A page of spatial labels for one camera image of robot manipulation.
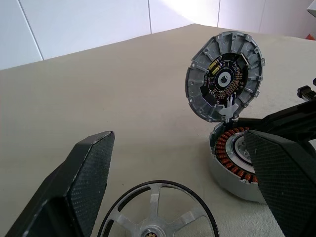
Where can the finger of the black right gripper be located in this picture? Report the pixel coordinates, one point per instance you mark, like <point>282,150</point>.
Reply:
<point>288,121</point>

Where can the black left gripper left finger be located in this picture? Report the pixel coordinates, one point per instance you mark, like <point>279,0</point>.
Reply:
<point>84,177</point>

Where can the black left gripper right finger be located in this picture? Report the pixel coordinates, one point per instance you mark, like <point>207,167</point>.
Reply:
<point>284,177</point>

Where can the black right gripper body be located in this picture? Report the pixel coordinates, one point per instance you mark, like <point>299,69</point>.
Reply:
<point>307,93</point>

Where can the grey motor housing copper coils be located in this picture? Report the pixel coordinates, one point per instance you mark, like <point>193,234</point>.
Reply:
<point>217,170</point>

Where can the silver spoked rotor black rim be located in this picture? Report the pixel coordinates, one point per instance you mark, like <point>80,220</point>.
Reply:
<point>155,205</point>

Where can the grey hinged lid circuit board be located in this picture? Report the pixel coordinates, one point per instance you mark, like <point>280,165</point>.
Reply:
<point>197,81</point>

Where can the small orange object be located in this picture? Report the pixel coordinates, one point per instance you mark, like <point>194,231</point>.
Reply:
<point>311,37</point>

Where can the white object at table edge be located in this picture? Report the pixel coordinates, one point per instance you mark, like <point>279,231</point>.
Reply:
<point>312,7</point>

